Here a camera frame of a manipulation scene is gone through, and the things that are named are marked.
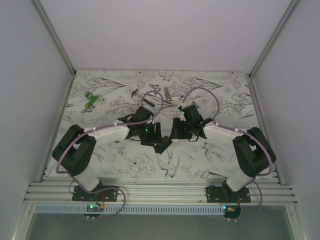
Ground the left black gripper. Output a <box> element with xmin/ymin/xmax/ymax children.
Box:
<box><xmin>138</xmin><ymin>122</ymin><xmax>164</xmax><ymax>148</ymax></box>

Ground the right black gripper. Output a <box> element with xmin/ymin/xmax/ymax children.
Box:
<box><xmin>169</xmin><ymin>117</ymin><xmax>193</xmax><ymax>140</ymax></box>

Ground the black fuse box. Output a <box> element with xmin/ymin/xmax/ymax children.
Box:
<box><xmin>154</xmin><ymin>136</ymin><xmax>173</xmax><ymax>155</ymax></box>

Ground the grey metal clip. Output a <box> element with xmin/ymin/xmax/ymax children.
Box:
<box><xmin>164</xmin><ymin>87</ymin><xmax>173</xmax><ymax>102</ymax></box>

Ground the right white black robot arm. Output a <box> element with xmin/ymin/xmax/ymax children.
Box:
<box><xmin>170</xmin><ymin>105</ymin><xmax>277</xmax><ymax>203</ymax></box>

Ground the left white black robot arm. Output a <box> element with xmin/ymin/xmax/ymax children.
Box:
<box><xmin>52</xmin><ymin>106</ymin><xmax>161</xmax><ymax>201</ymax></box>

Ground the small black hammer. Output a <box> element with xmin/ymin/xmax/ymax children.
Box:
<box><xmin>131</xmin><ymin>88</ymin><xmax>155</xmax><ymax>108</ymax></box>

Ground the floral printed table mat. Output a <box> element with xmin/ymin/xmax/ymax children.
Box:
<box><xmin>57</xmin><ymin>69</ymin><xmax>258</xmax><ymax>179</ymax></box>

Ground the green plastic connector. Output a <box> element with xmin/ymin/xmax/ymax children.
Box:
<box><xmin>81</xmin><ymin>92</ymin><xmax>100</xmax><ymax>113</ymax></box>

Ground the left small circuit board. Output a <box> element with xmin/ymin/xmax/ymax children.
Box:
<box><xmin>86</xmin><ymin>203</ymin><xmax>105</xmax><ymax>213</ymax></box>

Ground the small circuit board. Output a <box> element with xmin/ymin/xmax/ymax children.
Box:
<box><xmin>223</xmin><ymin>205</ymin><xmax>241</xmax><ymax>219</ymax></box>
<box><xmin>86</xmin><ymin>203</ymin><xmax>105</xmax><ymax>213</ymax></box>

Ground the right small circuit board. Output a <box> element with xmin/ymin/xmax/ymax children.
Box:
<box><xmin>223</xmin><ymin>205</ymin><xmax>241</xmax><ymax>219</ymax></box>

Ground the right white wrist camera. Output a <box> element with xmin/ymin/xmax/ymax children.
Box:
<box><xmin>178</xmin><ymin>99</ymin><xmax>185</xmax><ymax>111</ymax></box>

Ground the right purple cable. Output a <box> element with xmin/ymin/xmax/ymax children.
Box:
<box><xmin>182</xmin><ymin>87</ymin><xmax>275</xmax><ymax>222</ymax></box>

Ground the purple cable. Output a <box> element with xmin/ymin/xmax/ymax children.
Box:
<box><xmin>182</xmin><ymin>87</ymin><xmax>275</xmax><ymax>222</ymax></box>
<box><xmin>54</xmin><ymin>91</ymin><xmax>165</xmax><ymax>222</ymax></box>

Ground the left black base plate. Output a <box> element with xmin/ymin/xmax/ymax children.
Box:
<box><xmin>71</xmin><ymin>186</ymin><xmax>118</xmax><ymax>202</ymax></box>

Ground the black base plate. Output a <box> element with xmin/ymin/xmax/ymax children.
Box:
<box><xmin>205</xmin><ymin>183</ymin><xmax>251</xmax><ymax>204</ymax></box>
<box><xmin>71</xmin><ymin>186</ymin><xmax>118</xmax><ymax>202</ymax></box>

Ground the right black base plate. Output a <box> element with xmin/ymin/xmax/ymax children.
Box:
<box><xmin>205</xmin><ymin>183</ymin><xmax>251</xmax><ymax>204</ymax></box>

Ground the aluminium rail frame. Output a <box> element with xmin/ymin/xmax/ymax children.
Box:
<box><xmin>24</xmin><ymin>181</ymin><xmax>298</xmax><ymax>206</ymax></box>

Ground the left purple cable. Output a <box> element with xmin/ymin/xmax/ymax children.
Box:
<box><xmin>54</xmin><ymin>91</ymin><xmax>165</xmax><ymax>222</ymax></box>

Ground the white slotted cable duct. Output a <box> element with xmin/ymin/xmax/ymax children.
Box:
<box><xmin>34</xmin><ymin>203</ymin><xmax>224</xmax><ymax>216</ymax></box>

